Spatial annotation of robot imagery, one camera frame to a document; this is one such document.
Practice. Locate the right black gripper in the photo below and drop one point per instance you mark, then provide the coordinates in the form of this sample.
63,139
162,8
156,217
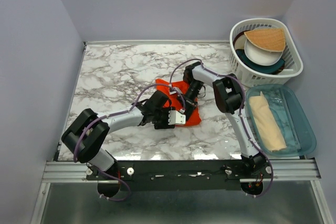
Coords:
189,105

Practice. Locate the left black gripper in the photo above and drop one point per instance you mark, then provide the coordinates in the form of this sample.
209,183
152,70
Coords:
165,125

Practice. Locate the orange t shirt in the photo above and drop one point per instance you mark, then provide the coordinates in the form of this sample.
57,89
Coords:
194,119

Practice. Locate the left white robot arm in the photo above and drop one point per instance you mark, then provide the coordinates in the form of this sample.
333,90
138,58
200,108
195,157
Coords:
85,136

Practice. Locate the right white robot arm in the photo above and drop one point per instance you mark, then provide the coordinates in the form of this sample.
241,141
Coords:
230,100

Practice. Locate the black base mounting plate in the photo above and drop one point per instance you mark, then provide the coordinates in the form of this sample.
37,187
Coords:
127,177

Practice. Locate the teal bowl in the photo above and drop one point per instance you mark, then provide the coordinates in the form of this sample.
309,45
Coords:
272,69

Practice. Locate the beige folded cloth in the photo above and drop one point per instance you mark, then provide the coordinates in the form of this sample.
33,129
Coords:
266,124

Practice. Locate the white plate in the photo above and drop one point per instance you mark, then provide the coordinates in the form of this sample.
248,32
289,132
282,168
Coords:
260,56

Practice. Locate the teal plastic bin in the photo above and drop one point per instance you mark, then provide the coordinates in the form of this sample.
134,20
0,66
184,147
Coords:
277,94

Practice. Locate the white plastic basket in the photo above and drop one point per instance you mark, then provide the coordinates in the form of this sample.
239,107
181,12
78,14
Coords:
250,77

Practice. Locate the teal folded cloth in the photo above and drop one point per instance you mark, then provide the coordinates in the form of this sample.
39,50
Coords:
285,123

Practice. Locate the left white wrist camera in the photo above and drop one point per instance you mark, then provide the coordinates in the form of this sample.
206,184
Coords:
176,118

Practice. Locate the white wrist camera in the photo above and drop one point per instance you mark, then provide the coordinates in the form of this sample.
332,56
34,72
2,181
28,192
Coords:
176,118
174,90

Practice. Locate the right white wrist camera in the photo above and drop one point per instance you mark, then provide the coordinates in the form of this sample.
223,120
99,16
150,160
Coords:
174,90

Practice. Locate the aluminium rail frame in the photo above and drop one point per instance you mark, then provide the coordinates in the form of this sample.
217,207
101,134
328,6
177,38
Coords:
284,170

